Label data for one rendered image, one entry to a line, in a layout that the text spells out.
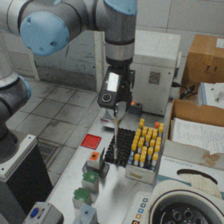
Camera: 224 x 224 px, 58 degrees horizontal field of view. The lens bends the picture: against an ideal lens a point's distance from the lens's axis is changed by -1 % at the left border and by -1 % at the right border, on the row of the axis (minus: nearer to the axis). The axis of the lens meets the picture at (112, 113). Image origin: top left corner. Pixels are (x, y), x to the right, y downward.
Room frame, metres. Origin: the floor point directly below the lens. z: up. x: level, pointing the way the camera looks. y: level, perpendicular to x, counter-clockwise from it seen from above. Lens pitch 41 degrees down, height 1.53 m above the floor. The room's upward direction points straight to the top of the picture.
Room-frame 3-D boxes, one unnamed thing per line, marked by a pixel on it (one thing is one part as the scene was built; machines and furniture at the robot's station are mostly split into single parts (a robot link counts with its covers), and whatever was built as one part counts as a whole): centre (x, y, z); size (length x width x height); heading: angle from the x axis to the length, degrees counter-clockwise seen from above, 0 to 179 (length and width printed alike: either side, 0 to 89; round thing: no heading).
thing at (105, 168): (0.45, 0.06, 0.89); 0.09 x 0.05 x 0.04; 71
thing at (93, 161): (0.45, 0.06, 0.92); 0.05 x 0.04 x 0.06; 71
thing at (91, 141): (0.58, 0.09, 0.88); 0.07 x 0.07 x 0.01; 71
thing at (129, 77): (0.51, -0.02, 1.24); 0.09 x 0.08 x 0.12; 162
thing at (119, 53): (0.50, -0.02, 1.32); 0.08 x 0.08 x 0.05
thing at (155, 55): (0.90, -0.16, 1.03); 0.31 x 0.27 x 0.30; 161
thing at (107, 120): (0.75, -0.01, 0.92); 0.21 x 0.07 x 0.05; 161
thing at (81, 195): (0.31, 0.09, 0.91); 0.05 x 0.04 x 0.07; 71
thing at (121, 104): (0.50, -0.04, 1.13); 0.06 x 0.03 x 0.09; 162
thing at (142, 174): (0.50, -0.12, 0.91); 0.20 x 0.10 x 0.07; 161
